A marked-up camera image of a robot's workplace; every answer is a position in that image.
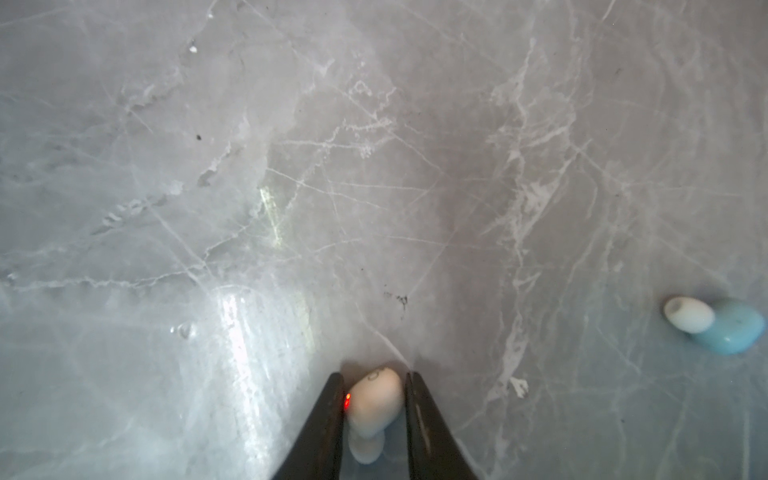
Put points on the white earbud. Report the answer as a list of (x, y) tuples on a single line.
[(371, 405)]

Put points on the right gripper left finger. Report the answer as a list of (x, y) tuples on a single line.
[(318, 450)]

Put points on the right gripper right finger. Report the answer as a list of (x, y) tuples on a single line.
[(432, 451)]

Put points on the blue earbud front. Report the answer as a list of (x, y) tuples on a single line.
[(727, 326)]

